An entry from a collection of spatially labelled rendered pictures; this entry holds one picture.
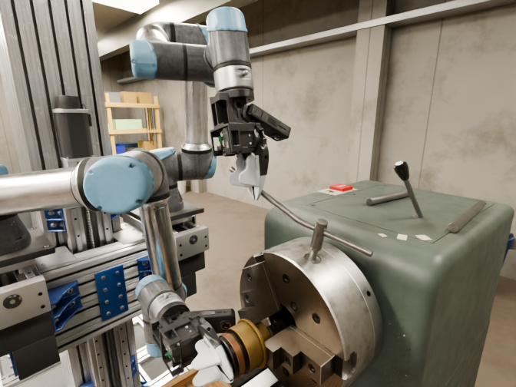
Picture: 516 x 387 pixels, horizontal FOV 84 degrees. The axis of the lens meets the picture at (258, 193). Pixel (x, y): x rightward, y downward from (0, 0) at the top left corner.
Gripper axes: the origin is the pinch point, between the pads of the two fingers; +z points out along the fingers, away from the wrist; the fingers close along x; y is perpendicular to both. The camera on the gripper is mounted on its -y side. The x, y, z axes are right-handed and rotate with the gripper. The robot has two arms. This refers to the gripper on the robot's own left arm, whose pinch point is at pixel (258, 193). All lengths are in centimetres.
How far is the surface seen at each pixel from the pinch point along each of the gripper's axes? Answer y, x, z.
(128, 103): -144, -580, -182
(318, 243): -4.4, 10.7, 10.6
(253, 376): -2, -14, 48
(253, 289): 4.1, -0.4, 19.1
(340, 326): -1.1, 16.4, 23.5
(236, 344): 12.1, 3.7, 25.3
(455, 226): -35.3, 23.3, 13.3
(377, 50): -273, -114, -116
